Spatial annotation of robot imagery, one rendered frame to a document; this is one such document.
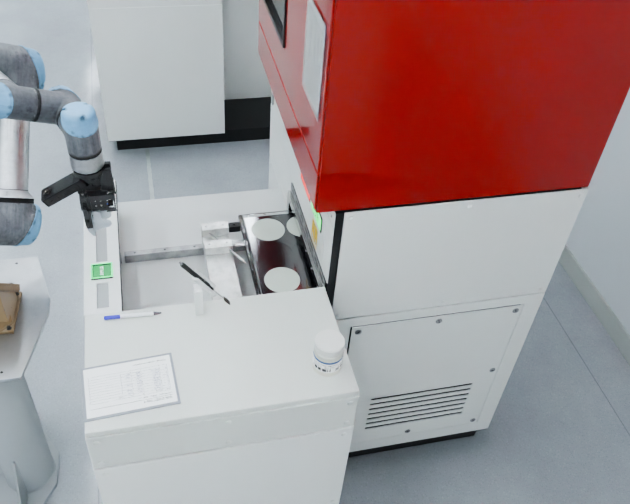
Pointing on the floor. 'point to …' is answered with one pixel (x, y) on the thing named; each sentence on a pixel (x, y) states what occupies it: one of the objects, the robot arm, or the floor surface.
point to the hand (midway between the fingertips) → (91, 231)
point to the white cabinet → (237, 473)
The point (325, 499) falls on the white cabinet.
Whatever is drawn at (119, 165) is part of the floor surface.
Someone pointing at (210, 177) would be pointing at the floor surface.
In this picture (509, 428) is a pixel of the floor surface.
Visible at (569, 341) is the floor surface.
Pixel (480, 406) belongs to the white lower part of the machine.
